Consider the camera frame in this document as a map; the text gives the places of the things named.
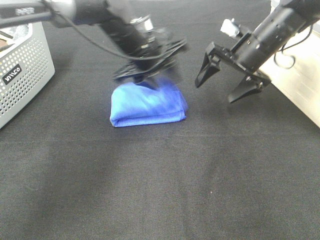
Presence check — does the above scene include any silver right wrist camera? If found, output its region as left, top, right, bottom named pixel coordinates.
left=220, top=19, right=242, bottom=39

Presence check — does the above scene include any black tablecloth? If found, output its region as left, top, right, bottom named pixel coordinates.
left=0, top=0, right=320, bottom=240

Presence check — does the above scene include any grey perforated laundry basket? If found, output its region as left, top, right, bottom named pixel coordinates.
left=0, top=22, right=55, bottom=127

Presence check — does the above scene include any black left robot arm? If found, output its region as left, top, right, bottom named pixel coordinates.
left=0, top=0, right=187, bottom=89

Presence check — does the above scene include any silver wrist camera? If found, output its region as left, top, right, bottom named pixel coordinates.
left=130, top=15, right=154, bottom=33
left=220, top=19, right=242, bottom=39

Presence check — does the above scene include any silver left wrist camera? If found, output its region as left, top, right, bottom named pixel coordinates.
left=130, top=15, right=154, bottom=33

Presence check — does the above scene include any white plastic storage box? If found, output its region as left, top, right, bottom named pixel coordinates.
left=259, top=0, right=320, bottom=128

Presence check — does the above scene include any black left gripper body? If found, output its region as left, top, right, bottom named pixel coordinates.
left=114, top=39, right=188, bottom=80

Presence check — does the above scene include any grey cloth in basket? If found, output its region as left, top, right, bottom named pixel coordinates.
left=1, top=24, right=29, bottom=41

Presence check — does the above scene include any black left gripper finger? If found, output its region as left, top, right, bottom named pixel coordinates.
left=134, top=76, right=160, bottom=91

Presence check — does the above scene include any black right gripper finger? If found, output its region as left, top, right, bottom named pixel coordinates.
left=194, top=42, right=221, bottom=88
left=228, top=75, right=264, bottom=103

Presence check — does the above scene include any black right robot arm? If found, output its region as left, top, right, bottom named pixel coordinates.
left=195, top=0, right=320, bottom=103

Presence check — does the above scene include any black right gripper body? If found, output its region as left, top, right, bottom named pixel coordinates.
left=212, top=32, right=271, bottom=87

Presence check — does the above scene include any blue microfiber towel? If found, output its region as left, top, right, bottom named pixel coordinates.
left=109, top=76, right=188, bottom=127

